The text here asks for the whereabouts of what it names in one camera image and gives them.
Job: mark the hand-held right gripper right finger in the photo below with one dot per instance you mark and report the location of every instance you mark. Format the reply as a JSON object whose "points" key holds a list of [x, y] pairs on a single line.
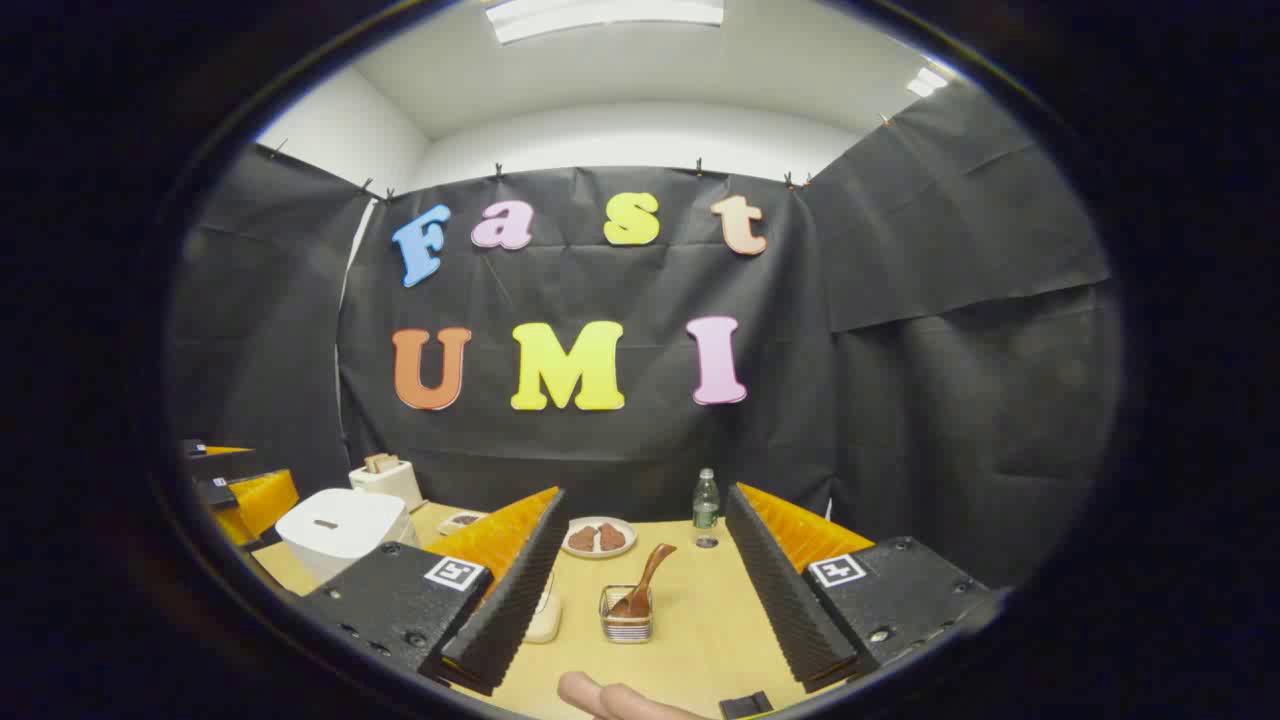
{"points": [[780, 590]]}

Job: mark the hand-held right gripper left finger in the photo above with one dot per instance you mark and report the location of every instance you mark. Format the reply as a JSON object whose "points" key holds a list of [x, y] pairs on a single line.
{"points": [[505, 600]]}

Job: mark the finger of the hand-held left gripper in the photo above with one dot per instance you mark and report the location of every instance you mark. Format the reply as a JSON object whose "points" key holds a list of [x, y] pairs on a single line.
{"points": [[215, 462], [262, 500]]}

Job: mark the clear container of rice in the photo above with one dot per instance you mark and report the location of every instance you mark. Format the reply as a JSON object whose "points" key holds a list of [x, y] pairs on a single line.
{"points": [[545, 620]]}

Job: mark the white rice cooker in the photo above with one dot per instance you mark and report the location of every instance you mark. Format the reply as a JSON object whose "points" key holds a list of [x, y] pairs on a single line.
{"points": [[340, 525]]}

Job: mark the metal mesh chopstick holder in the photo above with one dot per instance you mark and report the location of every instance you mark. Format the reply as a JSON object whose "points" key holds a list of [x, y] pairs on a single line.
{"points": [[626, 628]]}

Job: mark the brown wooden spoon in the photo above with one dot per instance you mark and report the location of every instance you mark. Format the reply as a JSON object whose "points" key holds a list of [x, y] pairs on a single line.
{"points": [[645, 580]]}

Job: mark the small white divided dish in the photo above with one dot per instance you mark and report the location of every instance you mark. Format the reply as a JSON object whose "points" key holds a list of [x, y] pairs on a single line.
{"points": [[462, 522]]}

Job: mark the brown meat piece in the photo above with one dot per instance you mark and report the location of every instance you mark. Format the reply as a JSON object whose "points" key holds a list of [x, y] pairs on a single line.
{"points": [[582, 540], [611, 538]]}

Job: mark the white round plate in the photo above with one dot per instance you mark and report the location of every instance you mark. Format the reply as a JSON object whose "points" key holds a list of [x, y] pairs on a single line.
{"points": [[600, 553]]}

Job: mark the white toaster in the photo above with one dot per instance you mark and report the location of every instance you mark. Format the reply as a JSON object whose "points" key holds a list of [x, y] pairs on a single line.
{"points": [[395, 485]]}

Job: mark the black backdrop cloth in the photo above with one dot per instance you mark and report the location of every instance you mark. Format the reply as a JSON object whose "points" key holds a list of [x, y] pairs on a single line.
{"points": [[900, 420]]}

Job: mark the small ceiling light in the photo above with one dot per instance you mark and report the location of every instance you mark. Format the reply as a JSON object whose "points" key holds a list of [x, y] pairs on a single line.
{"points": [[926, 82]]}

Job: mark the long ceiling light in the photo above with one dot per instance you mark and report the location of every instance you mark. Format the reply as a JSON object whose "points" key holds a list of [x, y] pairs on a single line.
{"points": [[600, 18]]}

